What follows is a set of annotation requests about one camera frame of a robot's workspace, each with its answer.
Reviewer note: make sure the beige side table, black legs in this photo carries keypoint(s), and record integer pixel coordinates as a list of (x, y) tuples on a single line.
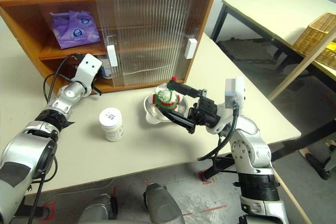
[(275, 16)]

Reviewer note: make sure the ribbed sliding door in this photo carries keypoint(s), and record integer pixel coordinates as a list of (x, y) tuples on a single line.
[(105, 24), (194, 19)]

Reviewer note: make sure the purple tissue pack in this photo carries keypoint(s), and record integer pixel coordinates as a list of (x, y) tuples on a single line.
[(74, 31)]

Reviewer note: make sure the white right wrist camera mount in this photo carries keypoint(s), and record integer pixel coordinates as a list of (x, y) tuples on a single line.
[(239, 90)]

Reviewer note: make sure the black table foot bar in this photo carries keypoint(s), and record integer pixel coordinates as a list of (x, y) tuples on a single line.
[(302, 141), (43, 210)]

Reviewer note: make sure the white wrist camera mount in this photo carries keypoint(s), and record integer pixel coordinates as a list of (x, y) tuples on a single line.
[(88, 68), (239, 90)]

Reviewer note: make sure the metal bowl with ears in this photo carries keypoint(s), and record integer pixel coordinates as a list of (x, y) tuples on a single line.
[(153, 110)]

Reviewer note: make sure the white plush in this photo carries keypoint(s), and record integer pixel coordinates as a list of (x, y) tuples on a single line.
[(168, 99)]

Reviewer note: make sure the white lidded jar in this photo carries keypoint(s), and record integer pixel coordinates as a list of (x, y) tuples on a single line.
[(111, 127), (106, 68)]

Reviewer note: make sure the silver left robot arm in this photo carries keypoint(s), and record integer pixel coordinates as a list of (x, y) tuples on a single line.
[(29, 145)]

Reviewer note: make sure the beige wooden beam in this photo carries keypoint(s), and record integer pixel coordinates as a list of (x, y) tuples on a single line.
[(296, 73), (294, 197)]

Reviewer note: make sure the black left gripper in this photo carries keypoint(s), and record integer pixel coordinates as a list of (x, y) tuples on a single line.
[(97, 77)]

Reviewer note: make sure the brown wicker basket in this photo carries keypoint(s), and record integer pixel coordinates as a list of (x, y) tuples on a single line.
[(315, 33)]

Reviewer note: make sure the yellow wicker basket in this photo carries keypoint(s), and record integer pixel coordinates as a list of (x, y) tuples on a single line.
[(328, 56)]

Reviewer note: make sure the dark rounded grey shape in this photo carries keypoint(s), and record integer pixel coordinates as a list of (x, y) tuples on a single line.
[(162, 205), (98, 211)]

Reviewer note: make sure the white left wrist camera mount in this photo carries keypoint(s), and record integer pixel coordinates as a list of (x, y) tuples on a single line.
[(88, 68)]

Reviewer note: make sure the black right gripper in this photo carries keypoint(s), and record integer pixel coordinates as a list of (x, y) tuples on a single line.
[(206, 113)]

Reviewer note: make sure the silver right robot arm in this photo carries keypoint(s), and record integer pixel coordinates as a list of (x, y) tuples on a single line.
[(252, 155)]

